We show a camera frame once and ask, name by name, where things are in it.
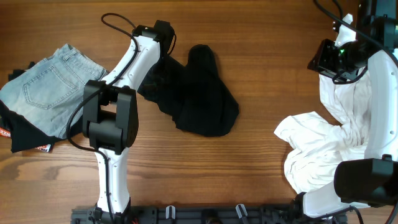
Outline black polo shirt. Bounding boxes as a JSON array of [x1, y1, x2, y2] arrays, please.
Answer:
[[138, 44, 239, 137]]

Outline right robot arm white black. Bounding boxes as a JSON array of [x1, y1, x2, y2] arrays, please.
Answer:
[[294, 1, 397, 223]]

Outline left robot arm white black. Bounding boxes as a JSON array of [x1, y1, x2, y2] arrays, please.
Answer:
[[83, 20, 175, 223]]

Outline white crumpled shirt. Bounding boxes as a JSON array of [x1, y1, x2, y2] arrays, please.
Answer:
[[273, 13, 374, 195]]

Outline light blue folded jeans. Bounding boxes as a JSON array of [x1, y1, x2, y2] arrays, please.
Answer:
[[1, 44, 108, 139]]

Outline black folded shirt under jeans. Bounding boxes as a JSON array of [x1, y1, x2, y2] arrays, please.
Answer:
[[0, 61, 85, 153]]

